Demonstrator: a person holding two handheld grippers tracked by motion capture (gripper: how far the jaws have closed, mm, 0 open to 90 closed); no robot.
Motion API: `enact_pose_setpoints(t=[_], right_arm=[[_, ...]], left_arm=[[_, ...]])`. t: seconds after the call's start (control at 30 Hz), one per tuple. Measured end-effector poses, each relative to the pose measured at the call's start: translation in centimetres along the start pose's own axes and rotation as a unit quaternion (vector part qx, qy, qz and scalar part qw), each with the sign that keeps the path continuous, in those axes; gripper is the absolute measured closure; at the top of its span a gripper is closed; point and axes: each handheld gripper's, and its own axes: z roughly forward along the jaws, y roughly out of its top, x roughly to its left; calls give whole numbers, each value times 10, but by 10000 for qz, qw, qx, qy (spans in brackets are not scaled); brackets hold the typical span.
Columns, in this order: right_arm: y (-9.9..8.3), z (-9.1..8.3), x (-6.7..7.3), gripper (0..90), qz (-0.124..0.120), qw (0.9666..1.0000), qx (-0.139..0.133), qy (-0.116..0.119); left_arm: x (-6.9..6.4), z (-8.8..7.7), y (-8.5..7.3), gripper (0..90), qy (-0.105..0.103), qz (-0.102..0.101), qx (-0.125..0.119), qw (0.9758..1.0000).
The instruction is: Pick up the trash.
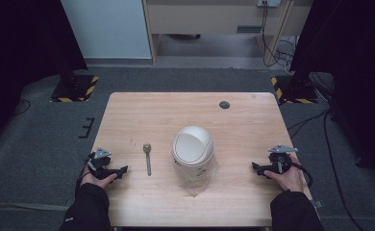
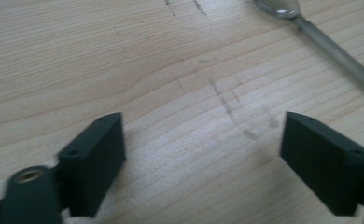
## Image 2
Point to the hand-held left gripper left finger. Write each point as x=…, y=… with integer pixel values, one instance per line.
x=91, y=165

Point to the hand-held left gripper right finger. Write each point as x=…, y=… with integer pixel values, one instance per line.
x=323, y=165

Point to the metal spoon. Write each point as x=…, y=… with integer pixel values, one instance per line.
x=332, y=46

